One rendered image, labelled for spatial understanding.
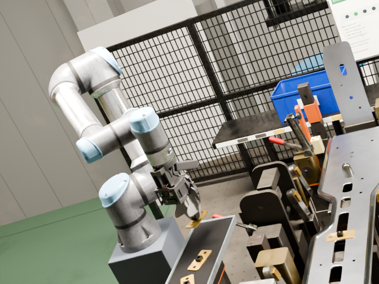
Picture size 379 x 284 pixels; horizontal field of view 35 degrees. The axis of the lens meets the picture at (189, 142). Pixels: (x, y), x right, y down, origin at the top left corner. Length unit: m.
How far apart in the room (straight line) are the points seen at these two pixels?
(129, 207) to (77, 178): 3.51
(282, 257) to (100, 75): 0.81
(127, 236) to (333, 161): 0.80
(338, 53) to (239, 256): 0.89
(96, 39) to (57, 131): 1.11
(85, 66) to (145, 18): 2.42
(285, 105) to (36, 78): 2.97
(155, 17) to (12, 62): 1.41
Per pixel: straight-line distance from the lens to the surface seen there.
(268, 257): 1.73
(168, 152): 1.62
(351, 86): 2.41
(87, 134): 1.70
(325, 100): 2.53
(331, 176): 2.16
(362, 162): 2.19
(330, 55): 2.36
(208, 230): 1.81
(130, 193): 1.95
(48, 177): 5.56
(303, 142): 2.21
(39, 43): 5.04
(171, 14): 4.32
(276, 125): 2.62
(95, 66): 1.99
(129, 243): 2.01
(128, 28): 4.43
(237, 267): 2.44
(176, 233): 2.10
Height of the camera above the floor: 2.05
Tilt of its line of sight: 21 degrees down
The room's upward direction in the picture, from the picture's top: 25 degrees counter-clockwise
